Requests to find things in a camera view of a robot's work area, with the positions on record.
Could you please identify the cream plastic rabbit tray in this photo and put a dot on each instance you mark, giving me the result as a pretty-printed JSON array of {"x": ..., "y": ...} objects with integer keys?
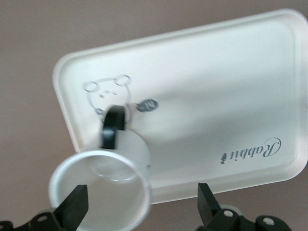
[{"x": 204, "y": 84}]

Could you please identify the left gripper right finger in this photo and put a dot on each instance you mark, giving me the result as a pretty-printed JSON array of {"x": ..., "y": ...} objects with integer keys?
[{"x": 208, "y": 204}]

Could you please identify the brown table cover sheet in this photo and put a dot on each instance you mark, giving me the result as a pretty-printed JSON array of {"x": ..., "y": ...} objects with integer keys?
[{"x": 29, "y": 60}]

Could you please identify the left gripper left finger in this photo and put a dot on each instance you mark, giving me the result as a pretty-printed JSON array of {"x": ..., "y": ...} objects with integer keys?
[{"x": 73, "y": 207}]

